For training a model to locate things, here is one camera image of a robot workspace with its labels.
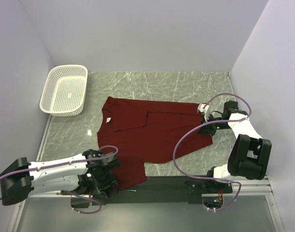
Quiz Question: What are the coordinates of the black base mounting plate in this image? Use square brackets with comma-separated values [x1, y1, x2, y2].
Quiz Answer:
[61, 175, 232, 205]

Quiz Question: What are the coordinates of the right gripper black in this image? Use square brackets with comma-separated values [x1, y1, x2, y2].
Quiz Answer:
[198, 113, 231, 137]

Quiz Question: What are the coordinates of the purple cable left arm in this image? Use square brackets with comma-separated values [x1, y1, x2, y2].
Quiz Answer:
[0, 145, 119, 215]

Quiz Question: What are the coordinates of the white perforated plastic basket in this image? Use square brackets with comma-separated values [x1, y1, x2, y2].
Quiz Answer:
[40, 65, 88, 117]

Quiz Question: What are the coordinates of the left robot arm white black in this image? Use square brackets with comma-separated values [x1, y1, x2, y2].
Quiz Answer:
[0, 149, 120, 206]

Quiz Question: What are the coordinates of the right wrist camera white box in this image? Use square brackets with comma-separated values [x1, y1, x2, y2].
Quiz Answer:
[197, 103, 211, 122]

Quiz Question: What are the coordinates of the aluminium frame rail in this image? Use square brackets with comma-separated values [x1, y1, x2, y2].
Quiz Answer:
[7, 113, 283, 232]

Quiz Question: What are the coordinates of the dark red t shirt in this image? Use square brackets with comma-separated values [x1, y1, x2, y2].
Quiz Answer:
[97, 97, 212, 190]

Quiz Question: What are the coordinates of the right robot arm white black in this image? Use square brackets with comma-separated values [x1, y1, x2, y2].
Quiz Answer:
[197, 101, 272, 193]

